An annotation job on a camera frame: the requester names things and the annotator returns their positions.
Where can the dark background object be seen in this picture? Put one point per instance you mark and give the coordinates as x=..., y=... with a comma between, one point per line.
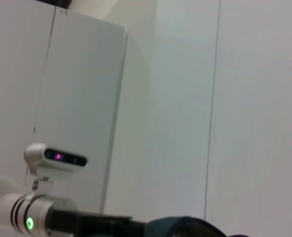
x=56, y=2

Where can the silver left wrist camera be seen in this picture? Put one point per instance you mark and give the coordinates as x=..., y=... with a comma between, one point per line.
x=59, y=160

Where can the silver camera mount bracket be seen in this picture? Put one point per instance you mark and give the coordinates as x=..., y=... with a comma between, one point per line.
x=38, y=182

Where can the dark teal insulated lunch bag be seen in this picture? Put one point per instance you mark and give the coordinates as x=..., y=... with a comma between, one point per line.
x=185, y=228

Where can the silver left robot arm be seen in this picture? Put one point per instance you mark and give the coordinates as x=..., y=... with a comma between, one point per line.
x=10, y=212

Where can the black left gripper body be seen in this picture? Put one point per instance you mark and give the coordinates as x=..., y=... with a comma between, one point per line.
x=98, y=225

